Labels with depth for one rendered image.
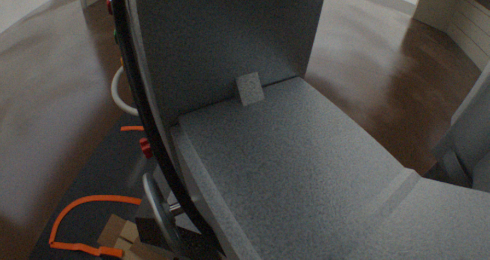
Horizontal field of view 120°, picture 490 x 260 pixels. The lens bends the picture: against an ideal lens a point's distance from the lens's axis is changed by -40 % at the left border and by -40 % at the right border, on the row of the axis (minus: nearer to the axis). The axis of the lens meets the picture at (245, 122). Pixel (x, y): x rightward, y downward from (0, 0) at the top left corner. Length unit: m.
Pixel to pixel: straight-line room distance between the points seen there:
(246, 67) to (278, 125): 0.07
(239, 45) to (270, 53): 0.05
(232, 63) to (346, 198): 0.18
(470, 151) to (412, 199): 0.45
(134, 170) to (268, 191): 1.78
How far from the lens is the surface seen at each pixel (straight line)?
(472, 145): 0.66
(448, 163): 0.73
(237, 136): 0.24
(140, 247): 1.47
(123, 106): 1.04
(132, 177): 1.92
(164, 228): 0.34
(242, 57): 0.26
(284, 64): 0.30
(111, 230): 1.70
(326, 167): 0.23
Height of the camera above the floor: 1.58
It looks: 47 degrees down
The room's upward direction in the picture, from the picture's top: 5 degrees clockwise
